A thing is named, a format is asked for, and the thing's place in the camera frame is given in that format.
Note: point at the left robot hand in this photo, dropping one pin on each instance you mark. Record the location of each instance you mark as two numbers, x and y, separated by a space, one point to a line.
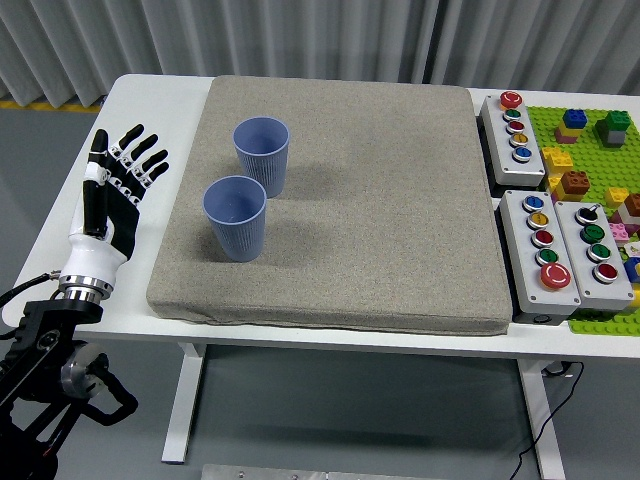
95 250

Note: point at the blue ribbed cup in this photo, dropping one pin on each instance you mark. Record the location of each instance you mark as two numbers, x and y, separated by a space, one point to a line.
265 170
235 235

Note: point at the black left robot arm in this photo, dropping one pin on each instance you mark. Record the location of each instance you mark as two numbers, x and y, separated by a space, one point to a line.
45 325

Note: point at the yellow black floor tape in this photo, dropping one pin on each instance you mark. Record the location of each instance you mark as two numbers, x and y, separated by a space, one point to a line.
7 104

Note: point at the white table leg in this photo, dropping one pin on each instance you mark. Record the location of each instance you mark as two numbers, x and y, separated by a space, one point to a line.
182 400
542 425

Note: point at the grey-brown mat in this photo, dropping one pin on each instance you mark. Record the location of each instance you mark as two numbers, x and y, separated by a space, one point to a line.
375 225

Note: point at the grey pleated curtain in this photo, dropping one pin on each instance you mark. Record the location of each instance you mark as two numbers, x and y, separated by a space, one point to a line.
300 35

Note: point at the grey five-button control box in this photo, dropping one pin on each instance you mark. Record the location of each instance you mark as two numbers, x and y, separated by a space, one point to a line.
500 150

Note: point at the grey box with mushroom button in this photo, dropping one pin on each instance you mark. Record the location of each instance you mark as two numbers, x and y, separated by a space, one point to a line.
520 260

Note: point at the black base box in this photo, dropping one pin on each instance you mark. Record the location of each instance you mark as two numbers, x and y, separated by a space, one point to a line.
540 318

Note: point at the large yellow toy brick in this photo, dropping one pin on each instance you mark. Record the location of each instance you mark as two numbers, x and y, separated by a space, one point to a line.
556 159

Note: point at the grey box with black knob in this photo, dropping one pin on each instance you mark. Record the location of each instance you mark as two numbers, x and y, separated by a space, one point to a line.
575 260

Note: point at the brown toy brick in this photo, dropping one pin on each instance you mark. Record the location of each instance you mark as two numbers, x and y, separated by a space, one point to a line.
575 179

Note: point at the blue toy brick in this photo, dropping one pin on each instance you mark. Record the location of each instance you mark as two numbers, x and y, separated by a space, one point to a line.
575 119

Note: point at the green studded baseplate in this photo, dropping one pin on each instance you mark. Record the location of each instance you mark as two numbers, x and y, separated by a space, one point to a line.
590 150

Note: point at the small yellow toy brick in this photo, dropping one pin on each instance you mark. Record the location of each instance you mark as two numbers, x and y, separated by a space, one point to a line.
616 196

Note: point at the pink toy brick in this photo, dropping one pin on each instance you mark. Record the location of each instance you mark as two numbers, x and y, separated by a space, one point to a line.
619 232

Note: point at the grey toy brick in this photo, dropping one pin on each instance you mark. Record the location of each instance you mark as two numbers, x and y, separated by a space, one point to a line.
616 137

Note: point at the green toy brick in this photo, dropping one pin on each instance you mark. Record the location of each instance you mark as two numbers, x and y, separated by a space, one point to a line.
615 121

